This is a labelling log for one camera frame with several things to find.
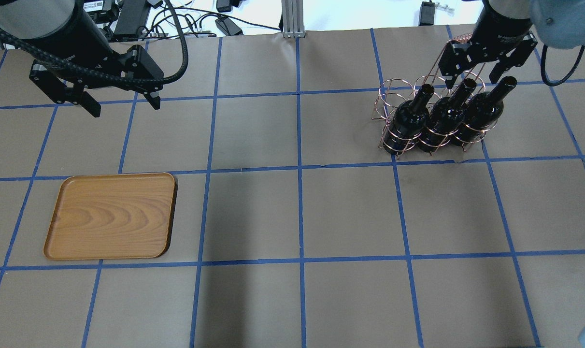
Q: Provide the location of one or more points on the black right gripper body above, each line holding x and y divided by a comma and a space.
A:
502, 30

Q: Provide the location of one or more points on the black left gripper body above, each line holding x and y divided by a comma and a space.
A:
69, 47

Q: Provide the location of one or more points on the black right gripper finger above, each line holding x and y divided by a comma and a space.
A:
450, 79
499, 69

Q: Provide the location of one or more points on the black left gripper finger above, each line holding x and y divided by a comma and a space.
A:
153, 99
89, 104

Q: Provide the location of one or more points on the dark wine bottle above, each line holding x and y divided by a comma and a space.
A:
482, 112
445, 118
410, 118

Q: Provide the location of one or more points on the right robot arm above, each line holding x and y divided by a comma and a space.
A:
507, 32

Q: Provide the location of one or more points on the wooden tray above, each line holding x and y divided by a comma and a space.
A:
116, 216

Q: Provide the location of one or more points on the black power adapter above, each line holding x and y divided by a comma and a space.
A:
427, 13

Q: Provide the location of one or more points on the copper wire bottle basket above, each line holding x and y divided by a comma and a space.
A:
393, 92

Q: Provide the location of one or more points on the aluminium frame post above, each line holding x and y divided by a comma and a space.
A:
292, 16

